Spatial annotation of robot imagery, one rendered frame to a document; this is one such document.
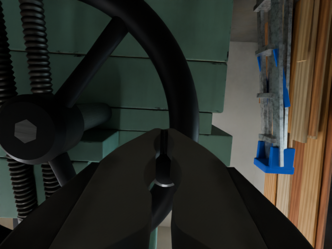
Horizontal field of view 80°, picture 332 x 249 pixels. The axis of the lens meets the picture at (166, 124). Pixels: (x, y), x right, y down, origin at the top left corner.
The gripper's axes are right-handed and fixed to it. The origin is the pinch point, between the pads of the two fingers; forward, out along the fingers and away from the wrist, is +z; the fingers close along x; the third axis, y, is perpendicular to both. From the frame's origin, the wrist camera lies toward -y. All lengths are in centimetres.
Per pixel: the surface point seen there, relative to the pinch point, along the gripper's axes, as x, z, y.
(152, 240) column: -2, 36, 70
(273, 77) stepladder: 56, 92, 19
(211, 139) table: 8.8, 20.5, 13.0
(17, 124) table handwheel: -11.8, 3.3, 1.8
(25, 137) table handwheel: -11.2, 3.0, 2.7
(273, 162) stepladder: 60, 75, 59
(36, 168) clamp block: -17.2, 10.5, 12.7
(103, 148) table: -8.1, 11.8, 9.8
